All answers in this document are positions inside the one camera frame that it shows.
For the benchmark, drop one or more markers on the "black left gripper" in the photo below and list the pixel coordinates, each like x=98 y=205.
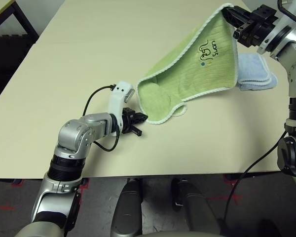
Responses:
x=128 y=118

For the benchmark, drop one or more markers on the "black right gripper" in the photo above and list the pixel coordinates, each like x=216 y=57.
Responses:
x=257 y=27

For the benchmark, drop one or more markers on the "green towel with white trim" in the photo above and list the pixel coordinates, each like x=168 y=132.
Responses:
x=187 y=69

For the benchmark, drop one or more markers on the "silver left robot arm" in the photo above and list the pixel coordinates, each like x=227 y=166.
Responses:
x=74 y=133

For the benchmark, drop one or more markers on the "folded light blue towel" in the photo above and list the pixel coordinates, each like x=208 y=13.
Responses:
x=254 y=71

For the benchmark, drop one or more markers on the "grey robot right leg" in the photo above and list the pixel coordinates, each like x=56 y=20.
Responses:
x=197 y=207

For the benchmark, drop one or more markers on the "black foam floor mat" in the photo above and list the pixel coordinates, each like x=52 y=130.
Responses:
x=5 y=56

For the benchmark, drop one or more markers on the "side table with black legs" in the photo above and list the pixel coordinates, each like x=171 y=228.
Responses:
x=0 y=10

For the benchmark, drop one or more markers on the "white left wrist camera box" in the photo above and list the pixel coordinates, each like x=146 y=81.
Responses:
x=117 y=98

